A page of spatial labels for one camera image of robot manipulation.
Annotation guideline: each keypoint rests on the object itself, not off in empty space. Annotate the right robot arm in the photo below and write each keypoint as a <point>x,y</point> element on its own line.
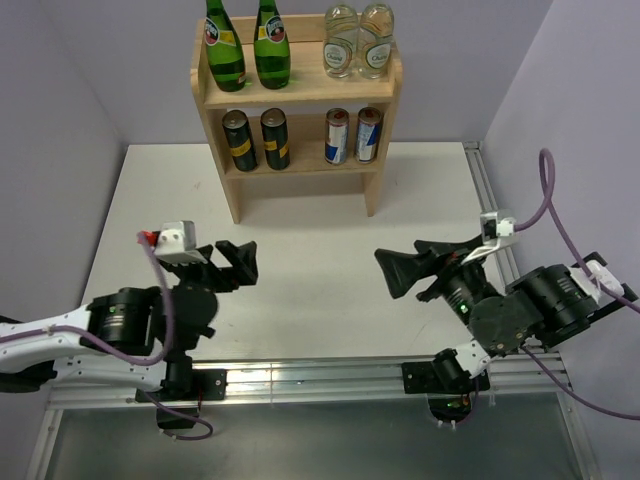
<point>551,304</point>

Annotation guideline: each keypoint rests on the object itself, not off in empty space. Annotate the clear glass bottle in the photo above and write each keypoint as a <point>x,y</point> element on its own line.
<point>340,40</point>
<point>375,39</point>

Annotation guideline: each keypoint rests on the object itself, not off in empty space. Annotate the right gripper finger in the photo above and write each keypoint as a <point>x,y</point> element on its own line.
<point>448,249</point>
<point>402,270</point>

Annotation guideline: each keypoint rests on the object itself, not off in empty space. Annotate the aluminium rail right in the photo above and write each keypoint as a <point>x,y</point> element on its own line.
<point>505,260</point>

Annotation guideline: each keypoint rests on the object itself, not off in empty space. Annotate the blue silver can red top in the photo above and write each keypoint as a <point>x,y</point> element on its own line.
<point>368,134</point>

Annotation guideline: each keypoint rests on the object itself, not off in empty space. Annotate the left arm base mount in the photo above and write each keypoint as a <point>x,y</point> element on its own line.
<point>179,402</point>

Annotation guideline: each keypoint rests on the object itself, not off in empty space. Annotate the blue silver energy can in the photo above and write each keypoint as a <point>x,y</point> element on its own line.
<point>336,135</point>

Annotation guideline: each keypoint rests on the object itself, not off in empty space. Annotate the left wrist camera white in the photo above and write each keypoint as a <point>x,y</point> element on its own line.
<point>174,243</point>

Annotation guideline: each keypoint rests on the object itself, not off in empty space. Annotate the black can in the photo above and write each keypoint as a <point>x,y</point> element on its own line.
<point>240,141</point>
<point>275,138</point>

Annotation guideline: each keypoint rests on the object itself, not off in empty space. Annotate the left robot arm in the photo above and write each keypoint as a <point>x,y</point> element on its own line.
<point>135,337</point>

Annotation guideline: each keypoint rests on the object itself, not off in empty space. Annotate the green glass bottle front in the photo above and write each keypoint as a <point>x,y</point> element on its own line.
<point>224,49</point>

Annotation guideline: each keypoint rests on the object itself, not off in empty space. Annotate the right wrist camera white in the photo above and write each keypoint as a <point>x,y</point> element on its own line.
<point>497,233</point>

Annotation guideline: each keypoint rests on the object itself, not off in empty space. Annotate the black can back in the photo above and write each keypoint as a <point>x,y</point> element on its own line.
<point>275,138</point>

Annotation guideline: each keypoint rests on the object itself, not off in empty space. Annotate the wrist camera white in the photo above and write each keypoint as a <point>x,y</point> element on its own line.
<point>174,243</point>
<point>497,233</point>

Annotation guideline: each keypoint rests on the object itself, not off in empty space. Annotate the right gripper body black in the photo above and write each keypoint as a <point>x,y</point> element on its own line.
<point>456,282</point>

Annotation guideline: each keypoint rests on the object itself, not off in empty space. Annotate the clear glass bottle left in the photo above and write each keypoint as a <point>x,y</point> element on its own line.
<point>340,40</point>

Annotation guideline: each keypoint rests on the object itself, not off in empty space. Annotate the black can front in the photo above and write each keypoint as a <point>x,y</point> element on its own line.
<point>240,141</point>

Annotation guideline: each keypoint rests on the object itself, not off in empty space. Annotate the clear glass bottle right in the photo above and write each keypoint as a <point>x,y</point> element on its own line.
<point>375,39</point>

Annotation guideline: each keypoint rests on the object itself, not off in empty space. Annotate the aluminium rail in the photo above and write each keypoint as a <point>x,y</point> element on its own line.
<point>505,260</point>
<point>365,379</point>

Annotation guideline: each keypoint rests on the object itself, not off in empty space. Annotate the green glass bottle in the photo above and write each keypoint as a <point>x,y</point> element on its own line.
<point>271,47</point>
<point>224,49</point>

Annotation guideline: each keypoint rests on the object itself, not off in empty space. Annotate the aluminium rail front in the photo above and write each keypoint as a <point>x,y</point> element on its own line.
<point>365,379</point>

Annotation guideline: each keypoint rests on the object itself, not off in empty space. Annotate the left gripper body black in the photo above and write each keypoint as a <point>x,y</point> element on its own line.
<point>190,273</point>

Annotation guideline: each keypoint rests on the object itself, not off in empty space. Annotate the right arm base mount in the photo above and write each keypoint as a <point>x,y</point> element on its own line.
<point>451,392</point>

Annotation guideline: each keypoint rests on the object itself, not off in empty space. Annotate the wooden shelf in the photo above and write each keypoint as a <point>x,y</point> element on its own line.
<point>311,91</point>

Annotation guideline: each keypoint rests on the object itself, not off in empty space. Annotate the green glass bottle back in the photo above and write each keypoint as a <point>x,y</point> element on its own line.
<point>271,47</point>

